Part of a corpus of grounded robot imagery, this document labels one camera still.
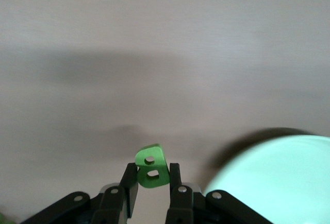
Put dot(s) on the green letter B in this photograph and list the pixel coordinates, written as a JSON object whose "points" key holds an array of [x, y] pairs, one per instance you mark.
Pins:
{"points": [[152, 167]]}

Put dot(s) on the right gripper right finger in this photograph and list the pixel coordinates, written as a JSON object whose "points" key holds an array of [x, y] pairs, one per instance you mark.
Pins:
{"points": [[175, 180]]}

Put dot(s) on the green plate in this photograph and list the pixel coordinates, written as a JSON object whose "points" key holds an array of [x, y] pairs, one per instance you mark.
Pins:
{"points": [[270, 177]]}

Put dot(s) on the brown table mat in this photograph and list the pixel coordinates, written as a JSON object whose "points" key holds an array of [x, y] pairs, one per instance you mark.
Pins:
{"points": [[154, 54]]}

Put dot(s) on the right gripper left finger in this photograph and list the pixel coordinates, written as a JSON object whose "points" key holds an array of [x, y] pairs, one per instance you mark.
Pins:
{"points": [[130, 182]]}

